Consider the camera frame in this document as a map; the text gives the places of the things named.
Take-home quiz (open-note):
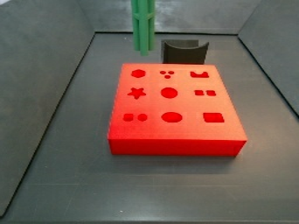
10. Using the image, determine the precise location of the green three prong peg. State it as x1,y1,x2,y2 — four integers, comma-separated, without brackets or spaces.
130,0,154,56

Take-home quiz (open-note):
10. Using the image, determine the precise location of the red shape sorter block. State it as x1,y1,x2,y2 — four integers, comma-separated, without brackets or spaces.
106,64,246,157

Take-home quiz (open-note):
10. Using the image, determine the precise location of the black curved holder block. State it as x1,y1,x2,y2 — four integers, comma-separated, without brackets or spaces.
161,39,209,65

